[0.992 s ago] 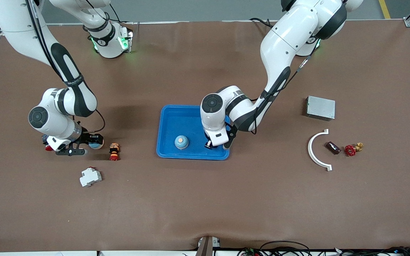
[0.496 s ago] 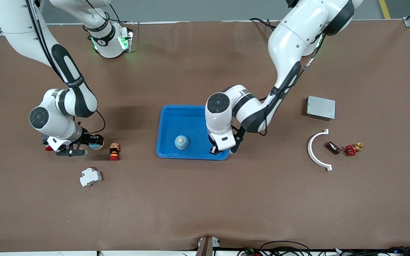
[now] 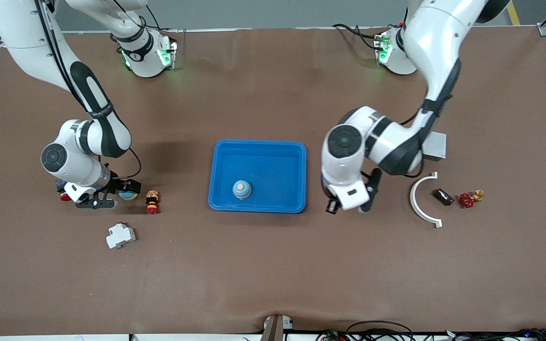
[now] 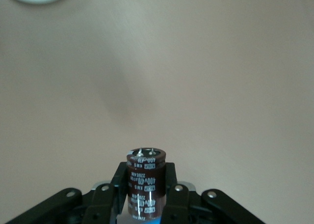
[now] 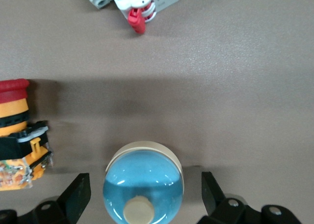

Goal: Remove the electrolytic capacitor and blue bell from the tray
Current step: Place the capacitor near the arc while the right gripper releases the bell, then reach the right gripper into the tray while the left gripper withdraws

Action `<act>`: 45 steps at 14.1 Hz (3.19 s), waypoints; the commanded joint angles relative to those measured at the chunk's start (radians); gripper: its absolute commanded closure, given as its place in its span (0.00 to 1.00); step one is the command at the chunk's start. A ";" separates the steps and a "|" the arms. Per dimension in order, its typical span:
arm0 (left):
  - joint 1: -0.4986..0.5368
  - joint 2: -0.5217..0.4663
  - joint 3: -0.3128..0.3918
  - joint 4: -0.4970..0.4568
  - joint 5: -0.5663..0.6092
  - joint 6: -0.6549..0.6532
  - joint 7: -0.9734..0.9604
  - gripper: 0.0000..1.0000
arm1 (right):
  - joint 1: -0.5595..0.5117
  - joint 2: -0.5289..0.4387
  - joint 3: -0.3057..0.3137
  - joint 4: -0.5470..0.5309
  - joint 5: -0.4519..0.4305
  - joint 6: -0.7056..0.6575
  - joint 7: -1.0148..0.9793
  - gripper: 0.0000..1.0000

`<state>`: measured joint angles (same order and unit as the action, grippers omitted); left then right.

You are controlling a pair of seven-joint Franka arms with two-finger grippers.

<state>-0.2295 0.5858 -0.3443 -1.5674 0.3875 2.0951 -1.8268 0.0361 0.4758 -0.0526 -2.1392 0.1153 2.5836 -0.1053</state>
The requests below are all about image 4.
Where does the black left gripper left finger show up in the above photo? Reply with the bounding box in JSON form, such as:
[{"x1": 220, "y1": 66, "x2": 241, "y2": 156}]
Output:
[{"x1": 7, "y1": 161, "x2": 129, "y2": 224}]

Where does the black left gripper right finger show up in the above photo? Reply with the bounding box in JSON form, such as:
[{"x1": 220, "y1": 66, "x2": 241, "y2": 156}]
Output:
[{"x1": 159, "y1": 162, "x2": 267, "y2": 224}]

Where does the brown cylindrical capacitor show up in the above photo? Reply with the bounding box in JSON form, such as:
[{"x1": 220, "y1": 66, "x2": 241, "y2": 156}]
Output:
[{"x1": 125, "y1": 147, "x2": 167, "y2": 221}]

